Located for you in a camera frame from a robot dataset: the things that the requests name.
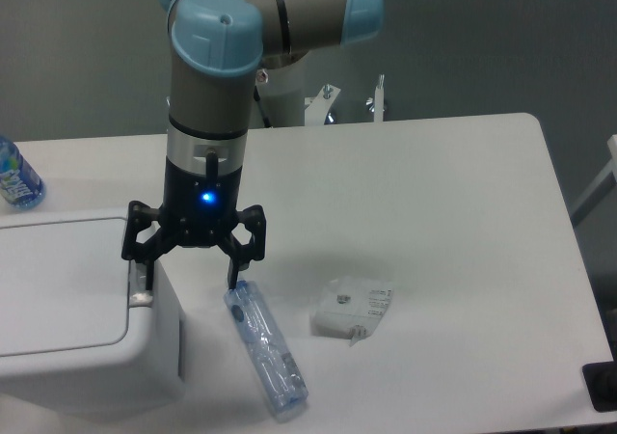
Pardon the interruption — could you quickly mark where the white metal bracket frame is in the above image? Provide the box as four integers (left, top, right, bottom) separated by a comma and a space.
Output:
165, 73, 392, 129

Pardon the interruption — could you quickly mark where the clear empty plastic bottle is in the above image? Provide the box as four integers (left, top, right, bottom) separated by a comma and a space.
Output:
224, 280, 309, 418

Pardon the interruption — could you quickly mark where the grey trash can push button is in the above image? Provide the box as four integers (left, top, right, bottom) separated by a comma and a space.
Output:
128, 260, 153, 309

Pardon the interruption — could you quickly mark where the white frame at right edge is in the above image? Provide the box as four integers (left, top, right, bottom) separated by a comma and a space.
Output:
570, 135, 616, 227

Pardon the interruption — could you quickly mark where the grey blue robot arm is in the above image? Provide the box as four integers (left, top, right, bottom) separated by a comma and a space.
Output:
121, 0, 384, 289

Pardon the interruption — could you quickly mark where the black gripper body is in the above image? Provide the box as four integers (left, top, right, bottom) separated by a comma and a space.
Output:
158, 160, 242, 247

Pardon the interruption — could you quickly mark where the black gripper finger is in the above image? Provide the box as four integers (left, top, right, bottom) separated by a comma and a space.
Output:
219, 204, 266, 289
121, 201, 181, 290

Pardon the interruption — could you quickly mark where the white plastic trash can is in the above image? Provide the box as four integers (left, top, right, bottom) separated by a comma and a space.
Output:
1, 208, 185, 415

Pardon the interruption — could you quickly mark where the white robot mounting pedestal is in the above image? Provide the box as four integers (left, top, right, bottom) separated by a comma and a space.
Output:
250, 52, 309, 128

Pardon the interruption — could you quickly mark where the black cable on pedestal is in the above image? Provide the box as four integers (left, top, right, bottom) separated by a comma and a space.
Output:
252, 89, 272, 129

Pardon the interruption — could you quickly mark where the blue labelled water bottle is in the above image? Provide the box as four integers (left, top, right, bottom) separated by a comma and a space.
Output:
1, 136, 46, 209

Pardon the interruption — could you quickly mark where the black object at table edge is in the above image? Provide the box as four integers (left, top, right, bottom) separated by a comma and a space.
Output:
582, 361, 616, 413

